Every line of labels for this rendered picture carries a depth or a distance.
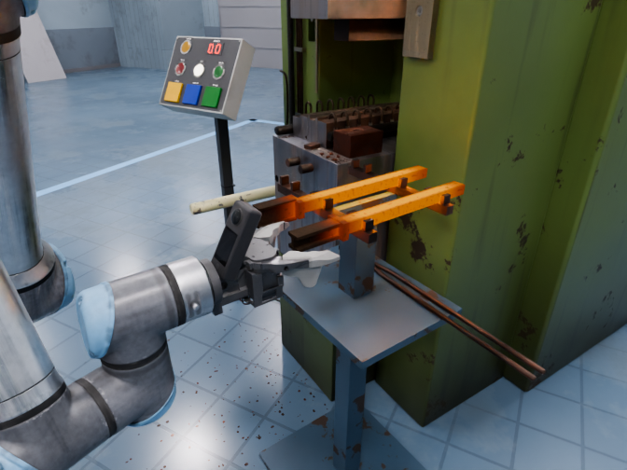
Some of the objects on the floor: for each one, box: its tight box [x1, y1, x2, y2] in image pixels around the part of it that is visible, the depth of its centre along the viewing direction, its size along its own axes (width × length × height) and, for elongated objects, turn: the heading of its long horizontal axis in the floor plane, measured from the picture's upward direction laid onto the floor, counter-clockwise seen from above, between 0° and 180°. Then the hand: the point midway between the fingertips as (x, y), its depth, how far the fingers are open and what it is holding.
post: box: [214, 118, 233, 225], centre depth 196 cm, size 4×4×108 cm
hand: (313, 235), depth 75 cm, fingers open, 14 cm apart
